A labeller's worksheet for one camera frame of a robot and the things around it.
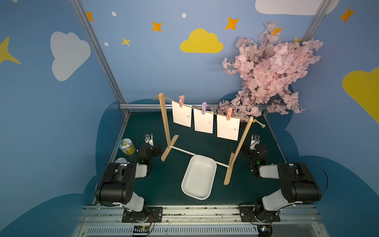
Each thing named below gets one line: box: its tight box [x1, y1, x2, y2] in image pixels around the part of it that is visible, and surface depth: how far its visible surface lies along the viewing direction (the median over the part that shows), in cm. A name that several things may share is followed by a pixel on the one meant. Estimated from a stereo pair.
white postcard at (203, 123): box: [193, 108, 214, 134], surface depth 68 cm
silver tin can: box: [114, 157, 128, 164], surface depth 90 cm
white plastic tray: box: [180, 154, 218, 200], surface depth 88 cm
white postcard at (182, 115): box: [171, 100, 192, 128], surface depth 71 cm
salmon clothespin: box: [226, 107, 233, 121], surface depth 61 cm
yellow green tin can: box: [118, 138, 136, 156], surface depth 94 cm
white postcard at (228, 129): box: [216, 114, 241, 142], surface depth 64 cm
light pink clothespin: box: [178, 94, 186, 108], surface depth 65 cm
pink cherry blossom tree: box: [211, 20, 324, 119], surface depth 78 cm
